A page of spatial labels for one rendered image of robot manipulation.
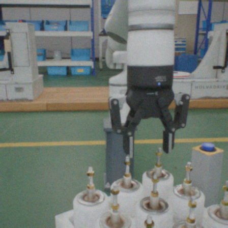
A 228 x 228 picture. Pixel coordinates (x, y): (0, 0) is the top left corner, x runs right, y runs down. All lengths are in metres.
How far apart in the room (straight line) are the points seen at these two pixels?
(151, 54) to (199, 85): 2.43
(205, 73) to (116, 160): 1.99
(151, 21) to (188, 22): 6.67
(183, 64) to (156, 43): 4.77
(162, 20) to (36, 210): 0.94
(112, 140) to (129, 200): 0.44
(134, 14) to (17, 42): 2.37
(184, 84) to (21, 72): 1.58
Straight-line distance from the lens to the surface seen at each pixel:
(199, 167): 0.93
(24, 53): 2.75
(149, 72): 0.41
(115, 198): 0.63
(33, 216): 1.16
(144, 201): 0.74
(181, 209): 0.78
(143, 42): 0.41
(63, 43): 9.01
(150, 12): 0.42
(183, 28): 7.05
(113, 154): 1.19
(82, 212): 0.73
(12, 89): 2.76
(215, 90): 2.89
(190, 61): 5.22
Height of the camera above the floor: 0.66
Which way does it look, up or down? 16 degrees down
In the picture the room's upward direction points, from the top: straight up
